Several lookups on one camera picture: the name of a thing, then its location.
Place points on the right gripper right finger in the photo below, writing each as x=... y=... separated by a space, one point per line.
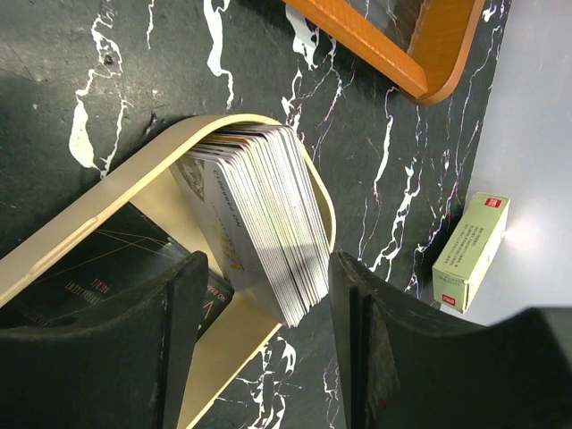
x=405 y=364

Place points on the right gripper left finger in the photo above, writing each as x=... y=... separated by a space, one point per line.
x=122 y=363

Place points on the black credit card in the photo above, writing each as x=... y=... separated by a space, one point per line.
x=127 y=250

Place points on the stack of cards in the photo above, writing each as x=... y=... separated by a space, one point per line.
x=250 y=192

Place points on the oval wooden tray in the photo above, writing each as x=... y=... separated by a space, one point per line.
x=146 y=181

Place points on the white card box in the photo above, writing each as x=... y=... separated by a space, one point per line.
x=464 y=261

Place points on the orange wooden shelf rack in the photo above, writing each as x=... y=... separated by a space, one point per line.
x=428 y=67

